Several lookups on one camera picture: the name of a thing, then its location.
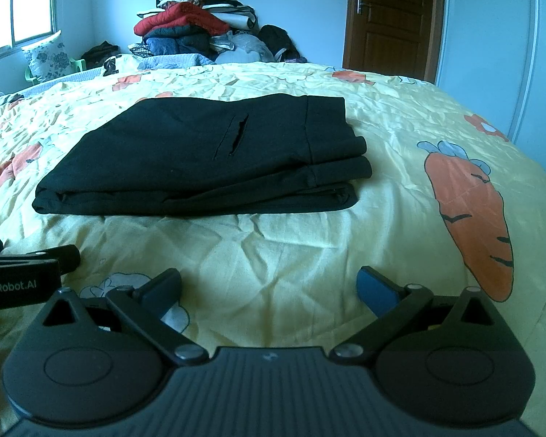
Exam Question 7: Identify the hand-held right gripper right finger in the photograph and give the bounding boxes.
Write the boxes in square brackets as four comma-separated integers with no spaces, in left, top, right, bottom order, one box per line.
[330,266,508,366]

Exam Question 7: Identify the white sliding wardrobe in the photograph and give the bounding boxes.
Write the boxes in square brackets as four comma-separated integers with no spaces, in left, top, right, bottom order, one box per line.
[436,0,546,146]

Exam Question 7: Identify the yellow carrot print bed sheet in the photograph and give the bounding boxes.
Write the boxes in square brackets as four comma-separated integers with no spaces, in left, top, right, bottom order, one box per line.
[0,57,546,424]

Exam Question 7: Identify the dark cloth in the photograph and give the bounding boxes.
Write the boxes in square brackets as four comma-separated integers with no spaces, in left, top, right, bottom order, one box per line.
[80,41,121,67]

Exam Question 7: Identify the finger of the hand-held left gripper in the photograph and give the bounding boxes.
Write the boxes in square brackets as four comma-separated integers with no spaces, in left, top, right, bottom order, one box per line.
[26,244,81,276]

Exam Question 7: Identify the light blue quilt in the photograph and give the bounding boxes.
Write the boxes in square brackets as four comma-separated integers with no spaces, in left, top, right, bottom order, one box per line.
[0,52,215,101]

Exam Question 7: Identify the brown wooden door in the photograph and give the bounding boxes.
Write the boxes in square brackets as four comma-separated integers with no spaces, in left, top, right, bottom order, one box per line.
[343,0,447,85]

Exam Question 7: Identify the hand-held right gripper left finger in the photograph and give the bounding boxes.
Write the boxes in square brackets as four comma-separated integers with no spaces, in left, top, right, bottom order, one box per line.
[36,268,207,367]

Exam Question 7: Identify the floral pillow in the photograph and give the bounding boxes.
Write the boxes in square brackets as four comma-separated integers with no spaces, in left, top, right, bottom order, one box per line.
[22,30,76,84]

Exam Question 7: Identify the black pants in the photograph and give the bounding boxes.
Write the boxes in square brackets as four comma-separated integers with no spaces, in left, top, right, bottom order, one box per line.
[32,93,373,216]

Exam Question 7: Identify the black bag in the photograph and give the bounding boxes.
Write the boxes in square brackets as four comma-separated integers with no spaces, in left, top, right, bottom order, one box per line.
[256,24,308,63]

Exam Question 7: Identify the green plastic chair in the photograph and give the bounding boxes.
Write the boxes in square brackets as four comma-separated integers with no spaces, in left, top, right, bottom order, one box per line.
[24,57,85,85]

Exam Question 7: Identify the pile of clothes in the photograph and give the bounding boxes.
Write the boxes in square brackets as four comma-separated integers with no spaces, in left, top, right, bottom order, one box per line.
[128,0,261,63]

